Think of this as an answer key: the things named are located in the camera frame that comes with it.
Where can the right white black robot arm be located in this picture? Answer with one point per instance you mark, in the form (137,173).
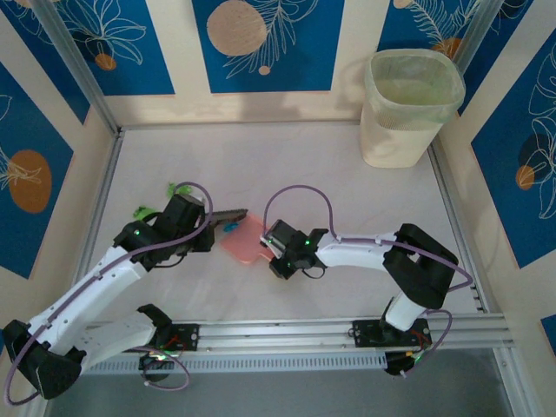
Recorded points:
(356,252)

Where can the pink plastic dustpan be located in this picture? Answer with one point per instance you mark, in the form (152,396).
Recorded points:
(243,243)

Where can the small blue paper scrap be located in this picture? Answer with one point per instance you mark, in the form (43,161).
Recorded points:
(230,227)

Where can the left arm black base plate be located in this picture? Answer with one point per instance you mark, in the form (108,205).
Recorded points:
(187,336)

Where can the dark brown hand brush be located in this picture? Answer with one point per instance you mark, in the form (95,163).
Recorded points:
(230,213)

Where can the green paper scrap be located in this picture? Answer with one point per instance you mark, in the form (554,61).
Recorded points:
(184,189)
(143,213)

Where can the translucent trash bin with liner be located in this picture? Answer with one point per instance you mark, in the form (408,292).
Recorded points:
(391,139)

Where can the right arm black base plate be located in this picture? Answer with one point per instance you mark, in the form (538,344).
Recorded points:
(367,333)

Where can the aluminium frame bar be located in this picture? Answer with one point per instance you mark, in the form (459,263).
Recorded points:
(78,65)
(92,226)
(456,204)
(486,21)
(510,382)

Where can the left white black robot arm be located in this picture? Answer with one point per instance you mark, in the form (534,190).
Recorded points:
(100,295)

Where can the long aluminium mounting rail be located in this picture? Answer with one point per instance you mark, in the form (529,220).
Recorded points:
(282,332)

